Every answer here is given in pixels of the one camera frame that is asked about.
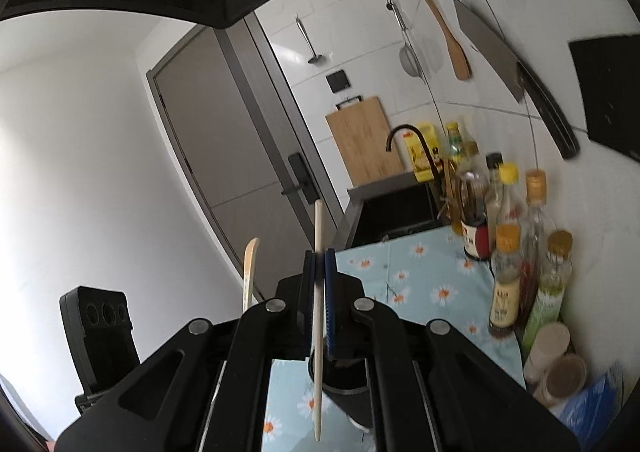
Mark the small black wall panel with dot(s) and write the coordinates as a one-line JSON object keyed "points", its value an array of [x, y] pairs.
{"points": [[337, 81]]}

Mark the black wall socket panel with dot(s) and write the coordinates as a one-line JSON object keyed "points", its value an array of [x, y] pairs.
{"points": [[610, 91]]}

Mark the blue daisy tablecloth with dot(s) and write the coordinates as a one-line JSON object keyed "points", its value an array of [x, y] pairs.
{"points": [[425, 282]]}

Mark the dark curved faucet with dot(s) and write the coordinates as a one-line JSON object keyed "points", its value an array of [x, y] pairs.
{"points": [[407, 126]]}

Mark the black utensil holder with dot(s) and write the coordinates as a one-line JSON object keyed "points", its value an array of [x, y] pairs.
{"points": [[350, 397]]}

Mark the brown lid spice jar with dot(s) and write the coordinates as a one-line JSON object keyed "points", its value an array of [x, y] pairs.
{"points": [[562, 377]]}

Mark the blue white salt bag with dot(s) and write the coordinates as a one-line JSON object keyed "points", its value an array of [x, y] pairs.
{"points": [[595, 407]]}

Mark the wooden spatula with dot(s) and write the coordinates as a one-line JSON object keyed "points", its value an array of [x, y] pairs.
{"points": [[457, 56]]}

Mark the white lid spice jar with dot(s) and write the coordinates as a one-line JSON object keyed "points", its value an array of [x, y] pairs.
{"points": [[547, 347]]}

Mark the yellow detergent bottle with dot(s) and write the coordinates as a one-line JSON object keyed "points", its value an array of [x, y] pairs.
{"points": [[419, 156]]}

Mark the red label soy sauce bottle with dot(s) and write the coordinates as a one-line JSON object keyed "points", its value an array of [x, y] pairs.
{"points": [[472, 217]]}

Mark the black cap vinegar bottle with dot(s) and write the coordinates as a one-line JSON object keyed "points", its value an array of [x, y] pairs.
{"points": [[494, 166]]}

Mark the small yellow cap bottle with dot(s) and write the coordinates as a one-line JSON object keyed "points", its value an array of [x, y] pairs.
{"points": [[509, 182]]}

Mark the black kitchen sink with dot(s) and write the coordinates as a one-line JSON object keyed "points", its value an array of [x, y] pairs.
{"points": [[395, 212]]}

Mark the grey door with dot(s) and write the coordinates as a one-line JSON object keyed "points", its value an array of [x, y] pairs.
{"points": [[225, 141]]}

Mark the metal mesh strainer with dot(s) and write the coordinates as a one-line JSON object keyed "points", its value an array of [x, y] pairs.
{"points": [[412, 59]]}

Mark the hanging metal ladle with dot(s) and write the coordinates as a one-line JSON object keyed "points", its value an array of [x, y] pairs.
{"points": [[315, 59]]}

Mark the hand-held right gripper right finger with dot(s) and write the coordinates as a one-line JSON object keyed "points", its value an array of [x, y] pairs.
{"points": [[331, 302]]}

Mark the yellow cap oil bottle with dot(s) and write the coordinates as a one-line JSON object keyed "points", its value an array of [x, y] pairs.
{"points": [[453, 139]]}

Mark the tall gold cap bottle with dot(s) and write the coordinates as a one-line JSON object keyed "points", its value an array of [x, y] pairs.
{"points": [[536, 212]]}

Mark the green label gold cap bottle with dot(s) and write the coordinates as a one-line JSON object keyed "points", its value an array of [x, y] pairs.
{"points": [[550, 297]]}

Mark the clear gold cap bottle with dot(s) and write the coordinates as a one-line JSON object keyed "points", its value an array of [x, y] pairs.
{"points": [[471, 156]]}

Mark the beige bear print spoon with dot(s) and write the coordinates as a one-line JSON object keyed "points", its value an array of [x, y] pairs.
{"points": [[251, 272]]}

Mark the single bamboo chopstick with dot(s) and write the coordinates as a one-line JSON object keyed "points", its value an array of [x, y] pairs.
{"points": [[318, 232]]}

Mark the orange cap tan label bottle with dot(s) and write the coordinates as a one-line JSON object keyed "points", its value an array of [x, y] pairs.
{"points": [[505, 292]]}

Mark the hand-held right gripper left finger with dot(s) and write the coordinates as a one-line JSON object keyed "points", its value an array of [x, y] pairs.
{"points": [[310, 292]]}

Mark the wooden cutting board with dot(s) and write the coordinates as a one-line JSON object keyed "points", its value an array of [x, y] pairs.
{"points": [[362, 141]]}

